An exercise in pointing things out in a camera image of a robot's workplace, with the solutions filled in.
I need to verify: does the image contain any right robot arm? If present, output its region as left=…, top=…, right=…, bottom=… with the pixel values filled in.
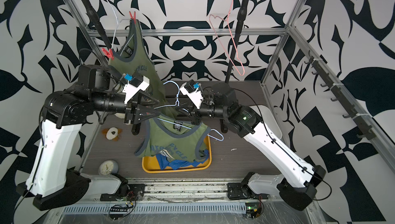
left=178, top=80, right=326, bottom=211

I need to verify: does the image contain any small circuit board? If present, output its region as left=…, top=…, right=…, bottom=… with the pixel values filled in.
left=108, top=201, right=136, bottom=220
left=243, top=201, right=264, bottom=219

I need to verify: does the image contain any pink wire hanger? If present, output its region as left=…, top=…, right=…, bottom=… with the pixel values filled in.
left=208, top=0, right=245, bottom=76

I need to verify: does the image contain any blue wire hanger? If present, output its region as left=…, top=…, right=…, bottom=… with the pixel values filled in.
left=155, top=80, right=224, bottom=142

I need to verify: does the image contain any small circuit board right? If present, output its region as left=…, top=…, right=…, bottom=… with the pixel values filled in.
left=243, top=201, right=264, bottom=219

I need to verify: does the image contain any red clothespin upper left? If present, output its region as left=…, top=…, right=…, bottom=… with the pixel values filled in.
left=129, top=12, right=136, bottom=24

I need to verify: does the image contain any red clothespin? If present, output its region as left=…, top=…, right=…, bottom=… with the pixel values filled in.
left=129, top=12, right=136, bottom=24
left=101, top=48, right=114, bottom=60

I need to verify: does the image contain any small circuit board left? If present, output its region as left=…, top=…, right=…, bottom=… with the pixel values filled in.
left=108, top=201, right=136, bottom=220

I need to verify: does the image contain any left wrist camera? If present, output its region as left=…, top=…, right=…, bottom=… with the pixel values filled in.
left=122, top=72, right=150, bottom=104

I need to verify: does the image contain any blue tank top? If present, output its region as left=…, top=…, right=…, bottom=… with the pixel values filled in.
left=155, top=149, right=210, bottom=170

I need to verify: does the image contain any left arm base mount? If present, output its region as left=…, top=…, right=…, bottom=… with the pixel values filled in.
left=100, top=174, right=146, bottom=202

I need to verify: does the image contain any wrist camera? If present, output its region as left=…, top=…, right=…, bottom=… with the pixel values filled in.
left=122, top=72, right=150, bottom=104
left=180, top=80, right=204, bottom=109

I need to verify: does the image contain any green tank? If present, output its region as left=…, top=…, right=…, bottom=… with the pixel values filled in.
left=134, top=115, right=211, bottom=162
left=109, top=19, right=178, bottom=118

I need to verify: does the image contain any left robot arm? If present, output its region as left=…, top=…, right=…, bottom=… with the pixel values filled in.
left=17, top=64, right=160, bottom=211

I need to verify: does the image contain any red clothespin lower left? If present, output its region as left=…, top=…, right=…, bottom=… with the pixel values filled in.
left=101, top=48, right=114, bottom=60

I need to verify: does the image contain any small round clock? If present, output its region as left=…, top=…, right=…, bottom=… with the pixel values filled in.
left=98, top=160, right=119, bottom=176

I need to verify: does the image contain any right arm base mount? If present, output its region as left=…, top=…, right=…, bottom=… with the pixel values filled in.
left=227, top=172, right=268, bottom=200

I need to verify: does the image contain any white plush toy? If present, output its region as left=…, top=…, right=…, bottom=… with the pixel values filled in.
left=115, top=113, right=125, bottom=119

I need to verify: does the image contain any white plastic bin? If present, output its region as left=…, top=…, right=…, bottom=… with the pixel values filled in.
left=251, top=105, right=282, bottom=140

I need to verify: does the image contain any white wire hanger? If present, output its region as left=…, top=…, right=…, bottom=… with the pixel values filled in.
left=103, top=0, right=136, bottom=55

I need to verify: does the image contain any yellow plastic tray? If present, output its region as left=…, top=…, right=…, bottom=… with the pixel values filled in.
left=142, top=136, right=212, bottom=174

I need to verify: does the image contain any black wall hook rail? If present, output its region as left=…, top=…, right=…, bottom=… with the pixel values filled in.
left=305, top=51, right=377, bottom=141

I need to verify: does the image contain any brown white plush piece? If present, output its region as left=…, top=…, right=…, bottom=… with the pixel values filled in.
left=101, top=127, right=122, bottom=141

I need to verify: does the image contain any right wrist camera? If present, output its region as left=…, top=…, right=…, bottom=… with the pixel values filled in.
left=180, top=80, right=204, bottom=109

